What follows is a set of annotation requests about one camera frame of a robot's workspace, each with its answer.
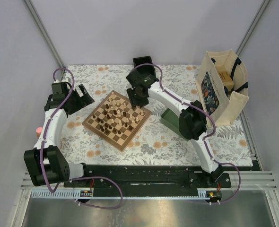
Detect wooden chess board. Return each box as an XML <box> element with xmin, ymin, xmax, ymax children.
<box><xmin>82</xmin><ymin>90</ymin><xmax>151</xmax><ymax>151</ymax></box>

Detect green metal tray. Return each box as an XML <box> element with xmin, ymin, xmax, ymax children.
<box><xmin>160</xmin><ymin>108</ymin><xmax>188</xmax><ymax>141</ymax></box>

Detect cream canvas tote bag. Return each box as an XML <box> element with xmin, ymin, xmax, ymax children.
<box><xmin>196</xmin><ymin>50</ymin><xmax>249</xmax><ymax>126</ymax></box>

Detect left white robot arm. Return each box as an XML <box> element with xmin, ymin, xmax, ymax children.
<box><xmin>24</xmin><ymin>82</ymin><xmax>94</xmax><ymax>187</ymax></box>

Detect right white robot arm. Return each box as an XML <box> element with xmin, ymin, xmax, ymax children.
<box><xmin>126</xmin><ymin>63</ymin><xmax>220</xmax><ymax>187</ymax></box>

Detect black plastic bin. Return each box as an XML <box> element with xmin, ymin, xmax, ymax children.
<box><xmin>133</xmin><ymin>55</ymin><xmax>154</xmax><ymax>73</ymax></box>

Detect pink capped bottle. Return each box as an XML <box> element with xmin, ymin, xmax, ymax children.
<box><xmin>35</xmin><ymin>127</ymin><xmax>43</xmax><ymax>138</ymax></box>

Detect floral table mat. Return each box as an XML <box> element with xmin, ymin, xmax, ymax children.
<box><xmin>60</xmin><ymin>65</ymin><xmax>253</xmax><ymax>167</ymax></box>

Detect wooden box in bag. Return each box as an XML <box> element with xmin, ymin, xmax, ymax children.
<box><xmin>217</xmin><ymin>69</ymin><xmax>234</xmax><ymax>93</ymax></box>

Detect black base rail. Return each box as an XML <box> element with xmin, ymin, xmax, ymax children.
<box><xmin>63</xmin><ymin>165</ymin><xmax>232</xmax><ymax>190</ymax></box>

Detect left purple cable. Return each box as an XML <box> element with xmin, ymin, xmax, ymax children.
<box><xmin>40</xmin><ymin>67</ymin><xmax>123</xmax><ymax>209</ymax></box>

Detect white slotted cable duct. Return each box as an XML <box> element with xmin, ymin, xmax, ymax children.
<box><xmin>31</xmin><ymin>185</ymin><xmax>210</xmax><ymax>200</ymax></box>

